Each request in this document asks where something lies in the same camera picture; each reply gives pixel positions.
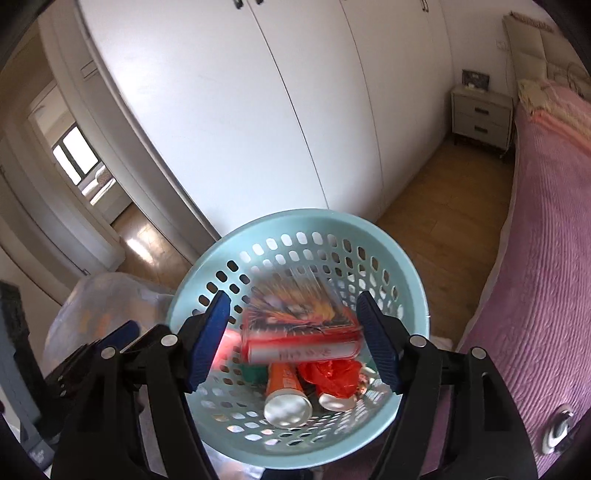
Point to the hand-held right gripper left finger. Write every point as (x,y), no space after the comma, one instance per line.
(207,341)

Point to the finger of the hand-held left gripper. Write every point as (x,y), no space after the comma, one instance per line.
(119,333)
(74,371)

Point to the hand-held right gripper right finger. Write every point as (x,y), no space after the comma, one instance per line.
(376,341)

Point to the pink packet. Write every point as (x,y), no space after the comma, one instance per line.
(226,344)

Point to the green packet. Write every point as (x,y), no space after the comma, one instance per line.
(251,374)

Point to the red plastic bag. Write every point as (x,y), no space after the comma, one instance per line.
(330,374)

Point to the red cup with foil lid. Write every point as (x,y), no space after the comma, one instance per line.
(337,400)

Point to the red printed box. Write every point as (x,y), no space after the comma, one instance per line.
(300,318)

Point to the orange cup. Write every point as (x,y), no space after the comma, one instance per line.
(286,392)

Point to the light blue plastic basket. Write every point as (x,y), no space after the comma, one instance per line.
(295,226)

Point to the white bed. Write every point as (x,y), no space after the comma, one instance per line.
(104,194)

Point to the pink bedspread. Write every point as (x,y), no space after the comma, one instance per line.
(545,277)

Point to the window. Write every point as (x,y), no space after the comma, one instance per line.
(74,154)

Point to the white round device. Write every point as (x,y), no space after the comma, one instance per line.
(559,431)

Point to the white wardrobe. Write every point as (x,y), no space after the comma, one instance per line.
(254,115)

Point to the beige nightstand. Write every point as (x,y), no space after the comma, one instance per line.
(480,117)

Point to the cream folded blanket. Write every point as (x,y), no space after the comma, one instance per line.
(549,110)

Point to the beige padded headboard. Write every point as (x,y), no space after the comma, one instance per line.
(540,50)

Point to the dark picture frame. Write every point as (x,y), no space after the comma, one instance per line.
(475,79)

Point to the white wall socket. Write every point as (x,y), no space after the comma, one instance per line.
(501,44)

